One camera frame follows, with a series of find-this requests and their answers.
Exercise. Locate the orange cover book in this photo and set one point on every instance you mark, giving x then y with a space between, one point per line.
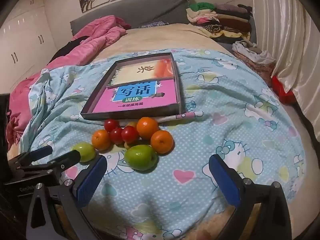
150 70

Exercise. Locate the cartoon printed blue blanket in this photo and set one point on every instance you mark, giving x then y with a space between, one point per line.
200 135

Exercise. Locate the orange tangerine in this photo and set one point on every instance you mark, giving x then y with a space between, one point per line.
101 140
162 141
147 127

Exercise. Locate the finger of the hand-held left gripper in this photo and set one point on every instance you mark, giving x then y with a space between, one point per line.
40 153
67 158

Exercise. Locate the beige bed blanket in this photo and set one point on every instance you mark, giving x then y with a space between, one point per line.
155 37

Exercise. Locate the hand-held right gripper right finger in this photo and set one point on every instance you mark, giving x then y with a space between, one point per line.
223 177

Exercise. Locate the pile of folded clothes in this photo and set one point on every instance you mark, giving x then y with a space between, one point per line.
225 20

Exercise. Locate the red cloth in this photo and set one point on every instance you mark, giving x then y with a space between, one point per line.
282 92

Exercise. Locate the white crumpled garment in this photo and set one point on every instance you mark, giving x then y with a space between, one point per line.
252 52

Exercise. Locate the cream satin curtain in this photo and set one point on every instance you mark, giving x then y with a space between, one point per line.
287 42

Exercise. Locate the small brown fruit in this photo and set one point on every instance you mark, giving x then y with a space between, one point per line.
131 124

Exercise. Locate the black garment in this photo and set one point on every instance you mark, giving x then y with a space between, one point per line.
67 47

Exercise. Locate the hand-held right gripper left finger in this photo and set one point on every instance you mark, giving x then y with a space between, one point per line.
91 177

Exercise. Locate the pink floral cloth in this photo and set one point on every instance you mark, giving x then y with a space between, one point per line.
257 71

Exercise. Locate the dark patterned pillow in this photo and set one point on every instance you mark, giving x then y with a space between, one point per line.
155 24

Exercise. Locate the pink cover book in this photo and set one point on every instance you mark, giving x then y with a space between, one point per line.
163 95

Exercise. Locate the pink quilt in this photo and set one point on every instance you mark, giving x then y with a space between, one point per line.
95 37

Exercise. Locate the green mango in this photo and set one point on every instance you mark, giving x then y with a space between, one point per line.
140 157
87 151

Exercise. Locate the red cherry tomato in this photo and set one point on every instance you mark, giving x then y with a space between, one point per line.
116 136
111 125
130 134

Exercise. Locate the grey padded headboard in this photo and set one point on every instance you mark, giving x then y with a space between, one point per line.
140 10

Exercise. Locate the shallow grey cardboard tray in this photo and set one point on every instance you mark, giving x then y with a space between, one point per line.
130 116

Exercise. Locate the white wardrobe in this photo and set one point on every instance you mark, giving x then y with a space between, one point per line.
25 37

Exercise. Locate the pink pen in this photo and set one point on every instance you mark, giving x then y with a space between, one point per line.
185 115

